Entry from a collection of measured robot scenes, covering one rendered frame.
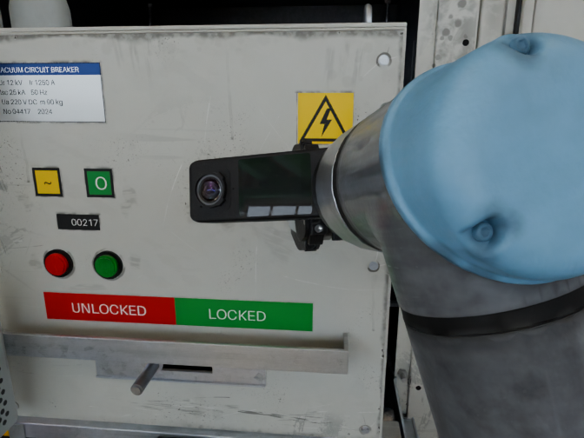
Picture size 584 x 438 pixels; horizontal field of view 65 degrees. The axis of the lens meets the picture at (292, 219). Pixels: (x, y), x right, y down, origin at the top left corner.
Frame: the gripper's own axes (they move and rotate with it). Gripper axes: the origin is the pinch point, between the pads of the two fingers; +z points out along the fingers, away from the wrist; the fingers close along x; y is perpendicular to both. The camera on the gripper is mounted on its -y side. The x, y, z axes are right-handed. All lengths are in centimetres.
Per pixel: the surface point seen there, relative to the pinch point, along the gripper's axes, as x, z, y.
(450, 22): 21.2, 5.2, 21.8
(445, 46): 18.5, 6.0, 21.5
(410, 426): -34.0, 18.5, 20.1
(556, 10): 20.6, 0.3, 32.2
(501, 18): 21.1, 3.6, 27.6
